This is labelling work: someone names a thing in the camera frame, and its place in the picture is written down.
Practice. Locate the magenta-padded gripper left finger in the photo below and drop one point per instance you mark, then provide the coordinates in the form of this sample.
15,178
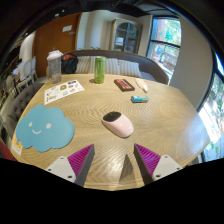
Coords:
56,167

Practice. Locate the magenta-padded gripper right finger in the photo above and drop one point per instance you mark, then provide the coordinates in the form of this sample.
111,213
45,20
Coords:
168,165

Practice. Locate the pink and black computer mouse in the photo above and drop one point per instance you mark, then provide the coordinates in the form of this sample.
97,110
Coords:
120,126

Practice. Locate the blue cloud-shaped mouse pad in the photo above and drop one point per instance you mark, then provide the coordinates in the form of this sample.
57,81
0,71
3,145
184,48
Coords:
45,128

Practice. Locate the yellow and white card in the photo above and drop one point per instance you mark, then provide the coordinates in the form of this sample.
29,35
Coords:
16,145

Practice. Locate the large side window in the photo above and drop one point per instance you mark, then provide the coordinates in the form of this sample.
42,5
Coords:
213,116

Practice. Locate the small teal packet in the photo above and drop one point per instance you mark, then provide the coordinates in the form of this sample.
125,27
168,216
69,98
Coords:
139,99

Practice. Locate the grey tufted chair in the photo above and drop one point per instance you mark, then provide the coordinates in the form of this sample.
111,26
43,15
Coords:
20,103

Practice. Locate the white sticker sheet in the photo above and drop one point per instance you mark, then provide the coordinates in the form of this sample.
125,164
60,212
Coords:
63,90

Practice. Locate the white tube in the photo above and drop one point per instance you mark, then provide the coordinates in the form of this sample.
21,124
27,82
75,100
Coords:
141,84

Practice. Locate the black and orange box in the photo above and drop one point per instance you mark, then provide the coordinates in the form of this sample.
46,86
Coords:
124,85

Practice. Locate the brown curved sofa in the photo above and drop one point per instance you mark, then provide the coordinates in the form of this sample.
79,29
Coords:
151,68

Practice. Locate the clear plastic shaker bottle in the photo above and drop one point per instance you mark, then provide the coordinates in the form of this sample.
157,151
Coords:
54,68

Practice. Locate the group of white chairs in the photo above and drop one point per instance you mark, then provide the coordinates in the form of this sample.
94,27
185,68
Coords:
26,71

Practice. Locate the striped cushion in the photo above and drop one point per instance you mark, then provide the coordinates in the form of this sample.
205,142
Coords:
112,66
130,69
85,65

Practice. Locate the black backpack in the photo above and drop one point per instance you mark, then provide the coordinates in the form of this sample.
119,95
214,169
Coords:
69,64

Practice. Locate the green drink can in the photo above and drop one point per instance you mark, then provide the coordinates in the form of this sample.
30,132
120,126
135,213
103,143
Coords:
99,70

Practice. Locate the black-framed window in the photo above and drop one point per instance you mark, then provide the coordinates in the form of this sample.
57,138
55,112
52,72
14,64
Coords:
165,43

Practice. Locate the brown wooden door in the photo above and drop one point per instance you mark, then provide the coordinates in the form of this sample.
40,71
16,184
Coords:
50,40

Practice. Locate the glass-door cabinet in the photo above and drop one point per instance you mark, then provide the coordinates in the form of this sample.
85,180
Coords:
125,36

